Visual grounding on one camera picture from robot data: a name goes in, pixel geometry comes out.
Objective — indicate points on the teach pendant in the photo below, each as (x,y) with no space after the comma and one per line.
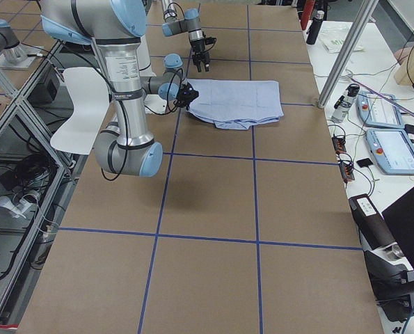
(375,111)
(392,151)

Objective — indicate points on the light blue striped shirt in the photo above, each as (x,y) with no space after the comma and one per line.
(236,105)

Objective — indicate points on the upper teach pendant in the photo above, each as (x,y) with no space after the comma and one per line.
(375,111)

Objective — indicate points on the upper small circuit board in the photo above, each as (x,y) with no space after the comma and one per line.
(339,145)

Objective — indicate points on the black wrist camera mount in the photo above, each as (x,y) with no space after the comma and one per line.
(209,40)

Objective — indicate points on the aluminium frame post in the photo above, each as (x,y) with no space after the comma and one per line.
(353,36)

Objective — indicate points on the small circuit board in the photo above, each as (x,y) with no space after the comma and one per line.
(346,170)
(339,145)

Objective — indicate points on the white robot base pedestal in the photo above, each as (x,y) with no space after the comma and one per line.
(153,102)

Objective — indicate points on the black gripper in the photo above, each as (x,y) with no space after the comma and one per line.
(198,47)
(186,97)

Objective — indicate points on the black labelled box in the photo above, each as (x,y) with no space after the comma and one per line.
(373,230)

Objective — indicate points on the white plastic chair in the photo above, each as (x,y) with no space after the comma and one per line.
(90,98)

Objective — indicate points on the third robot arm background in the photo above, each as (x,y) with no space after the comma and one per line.
(10,45)

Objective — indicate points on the white paper bag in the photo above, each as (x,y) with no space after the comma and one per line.
(333,38)

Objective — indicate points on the lower small circuit board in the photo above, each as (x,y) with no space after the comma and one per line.
(346,170)

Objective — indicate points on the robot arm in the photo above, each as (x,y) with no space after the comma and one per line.
(114,30)
(177,21)

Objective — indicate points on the lower teach pendant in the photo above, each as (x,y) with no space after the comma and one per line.
(392,151)

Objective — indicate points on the black monitor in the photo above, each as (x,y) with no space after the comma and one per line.
(399,218)

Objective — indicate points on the black water bottle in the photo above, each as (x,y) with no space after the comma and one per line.
(315,27)

